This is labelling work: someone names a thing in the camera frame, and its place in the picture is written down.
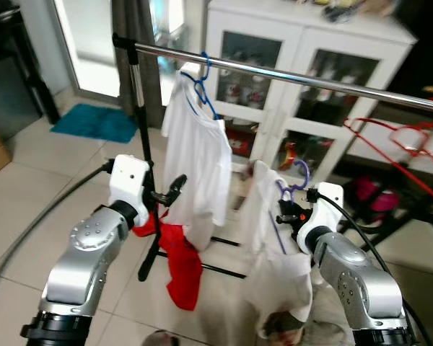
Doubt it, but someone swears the white glass-door cabinet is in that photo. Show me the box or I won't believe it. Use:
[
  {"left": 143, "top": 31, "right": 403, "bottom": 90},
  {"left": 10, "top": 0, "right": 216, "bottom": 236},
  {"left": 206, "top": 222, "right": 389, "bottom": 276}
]
[{"left": 202, "top": 0, "right": 417, "bottom": 190}]

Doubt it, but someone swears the plain white t-shirt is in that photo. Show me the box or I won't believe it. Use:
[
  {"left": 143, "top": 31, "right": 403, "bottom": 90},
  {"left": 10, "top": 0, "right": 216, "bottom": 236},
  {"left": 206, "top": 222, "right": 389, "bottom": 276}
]
[{"left": 161, "top": 63, "right": 234, "bottom": 253}]

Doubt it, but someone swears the white garment with brown print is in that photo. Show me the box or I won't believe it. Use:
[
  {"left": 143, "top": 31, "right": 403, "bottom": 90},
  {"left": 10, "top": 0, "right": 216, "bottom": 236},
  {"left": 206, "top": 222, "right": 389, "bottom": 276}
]
[{"left": 242, "top": 160, "right": 315, "bottom": 340}]

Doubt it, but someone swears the red wire clothes hanger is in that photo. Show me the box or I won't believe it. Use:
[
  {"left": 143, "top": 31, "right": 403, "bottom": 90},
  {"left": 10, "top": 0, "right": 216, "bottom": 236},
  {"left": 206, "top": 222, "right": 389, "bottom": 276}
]
[{"left": 344, "top": 97, "right": 433, "bottom": 207}]

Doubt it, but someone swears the dark grey curtain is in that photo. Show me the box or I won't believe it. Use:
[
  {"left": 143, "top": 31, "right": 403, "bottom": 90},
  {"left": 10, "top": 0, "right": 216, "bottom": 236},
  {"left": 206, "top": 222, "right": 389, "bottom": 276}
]
[{"left": 111, "top": 0, "right": 168, "bottom": 129}]

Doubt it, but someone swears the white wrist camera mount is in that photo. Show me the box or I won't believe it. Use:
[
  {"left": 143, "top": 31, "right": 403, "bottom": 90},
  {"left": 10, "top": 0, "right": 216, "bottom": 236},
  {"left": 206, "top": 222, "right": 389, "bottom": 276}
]
[
  {"left": 108, "top": 154, "right": 153, "bottom": 229},
  {"left": 303, "top": 182, "right": 345, "bottom": 240}
]

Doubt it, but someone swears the teal floor mat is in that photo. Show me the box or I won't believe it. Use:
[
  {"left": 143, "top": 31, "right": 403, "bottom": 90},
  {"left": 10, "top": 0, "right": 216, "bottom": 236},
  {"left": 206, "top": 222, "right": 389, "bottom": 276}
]
[{"left": 50, "top": 102, "right": 140, "bottom": 144}]

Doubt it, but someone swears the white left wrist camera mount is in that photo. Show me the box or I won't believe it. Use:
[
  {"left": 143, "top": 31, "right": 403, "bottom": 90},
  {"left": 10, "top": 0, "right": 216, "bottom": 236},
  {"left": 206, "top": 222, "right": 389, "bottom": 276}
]
[{"left": 108, "top": 154, "right": 153, "bottom": 229}]

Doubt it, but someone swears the purple plastic clothes hanger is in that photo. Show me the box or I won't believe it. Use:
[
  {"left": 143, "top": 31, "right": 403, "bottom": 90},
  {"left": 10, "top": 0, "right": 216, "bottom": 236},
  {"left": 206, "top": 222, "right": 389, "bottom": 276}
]
[{"left": 268, "top": 159, "right": 312, "bottom": 254}]

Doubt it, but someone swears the black furniture piece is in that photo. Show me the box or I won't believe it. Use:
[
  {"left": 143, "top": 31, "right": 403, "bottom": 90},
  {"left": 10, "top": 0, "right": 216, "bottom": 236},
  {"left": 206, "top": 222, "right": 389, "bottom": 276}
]
[{"left": 0, "top": 6, "right": 60, "bottom": 139}]

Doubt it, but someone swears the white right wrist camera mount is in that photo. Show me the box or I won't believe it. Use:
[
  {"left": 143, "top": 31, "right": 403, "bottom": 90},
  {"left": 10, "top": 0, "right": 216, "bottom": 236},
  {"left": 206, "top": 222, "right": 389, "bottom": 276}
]
[{"left": 303, "top": 182, "right": 345, "bottom": 240}]

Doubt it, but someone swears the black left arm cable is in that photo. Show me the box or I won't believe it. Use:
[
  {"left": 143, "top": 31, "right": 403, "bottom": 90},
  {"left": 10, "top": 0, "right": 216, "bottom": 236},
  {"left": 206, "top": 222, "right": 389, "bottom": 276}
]
[{"left": 0, "top": 161, "right": 113, "bottom": 303}]

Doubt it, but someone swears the crumpled red cloth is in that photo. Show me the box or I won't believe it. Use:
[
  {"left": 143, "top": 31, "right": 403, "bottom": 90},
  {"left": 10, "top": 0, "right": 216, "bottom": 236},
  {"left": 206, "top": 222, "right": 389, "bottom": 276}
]
[{"left": 133, "top": 212, "right": 205, "bottom": 312}]

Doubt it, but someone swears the metal clothes rack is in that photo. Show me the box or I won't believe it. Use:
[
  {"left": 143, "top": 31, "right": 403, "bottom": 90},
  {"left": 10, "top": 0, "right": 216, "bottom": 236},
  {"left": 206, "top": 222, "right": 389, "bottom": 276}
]
[{"left": 112, "top": 32, "right": 433, "bottom": 283}]

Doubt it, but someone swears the grey robot foot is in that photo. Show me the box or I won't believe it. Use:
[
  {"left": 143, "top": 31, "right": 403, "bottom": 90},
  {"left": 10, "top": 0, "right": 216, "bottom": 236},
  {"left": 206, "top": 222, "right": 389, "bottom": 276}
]
[{"left": 141, "top": 330, "right": 181, "bottom": 346}]

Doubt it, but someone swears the pink round appliance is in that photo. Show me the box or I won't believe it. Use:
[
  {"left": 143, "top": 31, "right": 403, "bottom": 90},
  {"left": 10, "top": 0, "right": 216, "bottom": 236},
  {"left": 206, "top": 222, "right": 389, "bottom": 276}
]
[{"left": 349, "top": 175, "right": 400, "bottom": 214}]

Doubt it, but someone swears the blue clothes hanger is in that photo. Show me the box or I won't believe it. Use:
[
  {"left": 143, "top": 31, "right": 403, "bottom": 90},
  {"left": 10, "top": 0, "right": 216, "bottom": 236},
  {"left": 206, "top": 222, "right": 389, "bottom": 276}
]
[{"left": 179, "top": 50, "right": 222, "bottom": 120}]

